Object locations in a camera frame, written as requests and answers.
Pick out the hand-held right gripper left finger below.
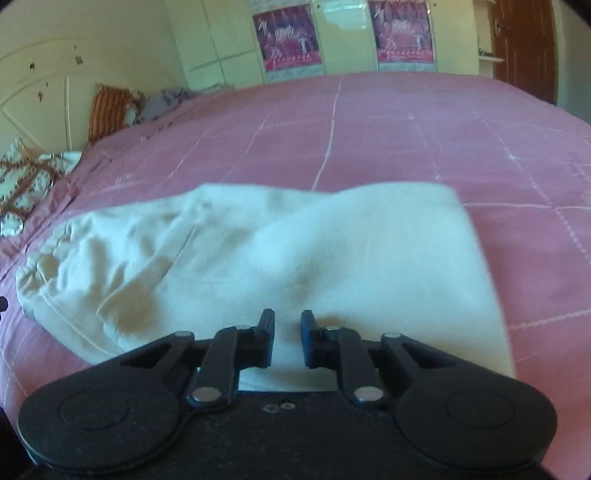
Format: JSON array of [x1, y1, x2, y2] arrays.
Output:
[[119, 308, 276, 411]]

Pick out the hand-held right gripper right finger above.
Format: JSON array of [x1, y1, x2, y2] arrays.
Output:
[[300, 310, 462, 409]]

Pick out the white pants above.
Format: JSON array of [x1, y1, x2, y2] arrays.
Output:
[[16, 182, 515, 393]]

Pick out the pink checked bed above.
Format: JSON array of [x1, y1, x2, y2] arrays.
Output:
[[0, 71, 591, 480]]

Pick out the grey crumpled cloth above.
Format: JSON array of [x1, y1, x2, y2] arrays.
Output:
[[137, 88, 204, 123]]

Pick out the orange striped pillow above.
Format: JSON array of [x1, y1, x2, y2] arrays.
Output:
[[88, 84, 139, 145]]

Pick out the white brown patterned pillow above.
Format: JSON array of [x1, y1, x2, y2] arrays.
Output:
[[0, 138, 84, 238]]

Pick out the cream wardrobe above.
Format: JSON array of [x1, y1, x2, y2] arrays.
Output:
[[164, 0, 495, 89]]

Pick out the cream wooden headboard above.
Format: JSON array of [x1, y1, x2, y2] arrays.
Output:
[[0, 37, 185, 155]]

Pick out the cream corner shelf unit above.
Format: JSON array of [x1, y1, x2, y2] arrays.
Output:
[[475, 0, 505, 64]]

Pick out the brown wooden door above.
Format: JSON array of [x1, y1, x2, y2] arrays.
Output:
[[491, 0, 558, 104]]

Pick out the purple wall calendar poster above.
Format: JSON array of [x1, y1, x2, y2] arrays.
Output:
[[252, 4, 324, 84], [368, 0, 437, 73]]

